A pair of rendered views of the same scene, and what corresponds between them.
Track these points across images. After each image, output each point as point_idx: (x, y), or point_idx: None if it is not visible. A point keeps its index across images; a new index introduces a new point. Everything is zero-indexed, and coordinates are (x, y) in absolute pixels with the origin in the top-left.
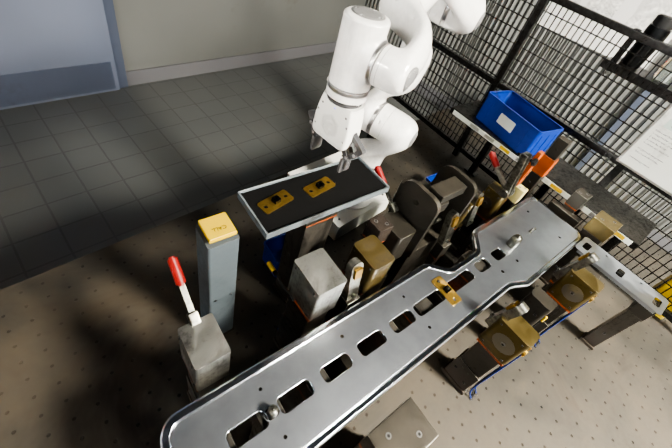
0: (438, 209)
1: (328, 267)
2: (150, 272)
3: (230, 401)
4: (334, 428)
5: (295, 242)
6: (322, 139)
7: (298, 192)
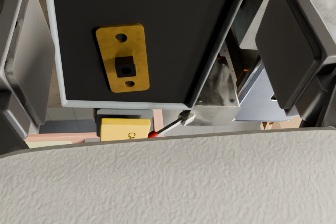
0: None
1: None
2: None
3: (257, 91)
4: None
5: None
6: (23, 28)
7: None
